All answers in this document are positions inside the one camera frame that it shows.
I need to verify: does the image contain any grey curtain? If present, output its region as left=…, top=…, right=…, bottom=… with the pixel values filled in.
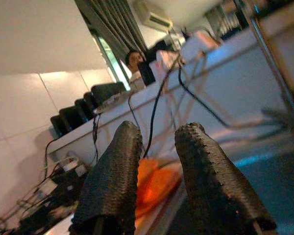
left=74, top=0, right=147, bottom=58

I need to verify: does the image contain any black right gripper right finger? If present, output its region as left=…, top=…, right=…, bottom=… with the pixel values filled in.
left=174, top=122, right=277, bottom=235

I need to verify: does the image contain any steel faucet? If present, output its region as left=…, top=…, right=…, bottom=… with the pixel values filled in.
left=249, top=6, right=294, bottom=138

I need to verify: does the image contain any person in white shirt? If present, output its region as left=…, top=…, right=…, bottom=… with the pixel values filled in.
left=124, top=49, right=146, bottom=85

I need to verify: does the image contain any white air conditioner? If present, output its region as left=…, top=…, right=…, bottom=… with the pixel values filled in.
left=133, top=0, right=174, bottom=29

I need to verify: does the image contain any black cable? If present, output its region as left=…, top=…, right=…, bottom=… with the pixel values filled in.
left=178, top=68, right=227, bottom=127
left=143, top=55, right=181, bottom=157

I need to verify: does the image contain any silver round dish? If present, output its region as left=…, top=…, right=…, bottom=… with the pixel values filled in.
left=93, top=94, right=122, bottom=115

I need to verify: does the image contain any white plug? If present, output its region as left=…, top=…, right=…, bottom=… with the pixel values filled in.
left=61, top=156, right=79, bottom=172

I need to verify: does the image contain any black box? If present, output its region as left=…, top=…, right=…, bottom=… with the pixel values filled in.
left=138, top=61, right=155, bottom=86

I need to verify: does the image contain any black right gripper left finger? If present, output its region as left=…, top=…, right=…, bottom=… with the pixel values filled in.
left=69, top=120, right=144, bottom=235

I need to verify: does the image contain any orange plate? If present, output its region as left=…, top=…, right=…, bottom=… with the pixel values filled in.
left=134, top=168, right=186, bottom=220

